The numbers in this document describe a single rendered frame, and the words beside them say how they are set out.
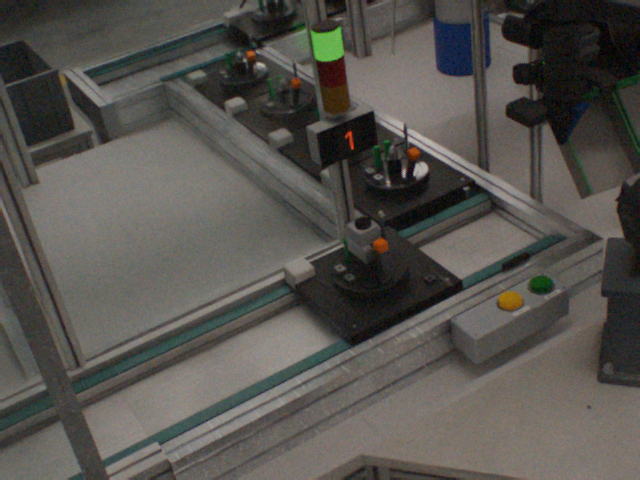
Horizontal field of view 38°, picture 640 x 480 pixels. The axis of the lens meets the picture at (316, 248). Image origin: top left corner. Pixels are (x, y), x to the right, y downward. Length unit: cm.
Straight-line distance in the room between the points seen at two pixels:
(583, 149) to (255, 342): 74
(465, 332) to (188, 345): 50
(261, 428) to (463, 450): 33
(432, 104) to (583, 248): 89
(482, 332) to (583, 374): 19
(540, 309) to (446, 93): 107
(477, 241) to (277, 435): 61
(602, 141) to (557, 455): 68
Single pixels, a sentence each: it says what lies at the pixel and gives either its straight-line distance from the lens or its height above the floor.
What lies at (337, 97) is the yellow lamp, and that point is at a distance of 163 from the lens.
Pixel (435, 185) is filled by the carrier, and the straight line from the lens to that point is 196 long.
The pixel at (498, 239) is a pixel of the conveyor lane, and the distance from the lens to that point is 187.
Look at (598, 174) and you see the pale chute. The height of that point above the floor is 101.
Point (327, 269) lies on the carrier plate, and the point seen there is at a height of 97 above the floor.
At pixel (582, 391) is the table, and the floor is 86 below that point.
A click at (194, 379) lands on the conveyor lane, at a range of 166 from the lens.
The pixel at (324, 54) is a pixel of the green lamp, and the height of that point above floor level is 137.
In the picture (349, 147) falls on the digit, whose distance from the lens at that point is 168.
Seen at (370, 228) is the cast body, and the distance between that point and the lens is 163.
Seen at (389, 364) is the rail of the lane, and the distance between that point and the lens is 158.
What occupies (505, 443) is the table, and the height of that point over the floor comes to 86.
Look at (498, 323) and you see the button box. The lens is 160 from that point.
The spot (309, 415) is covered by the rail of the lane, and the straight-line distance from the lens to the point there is 154.
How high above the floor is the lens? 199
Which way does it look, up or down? 34 degrees down
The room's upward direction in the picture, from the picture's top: 10 degrees counter-clockwise
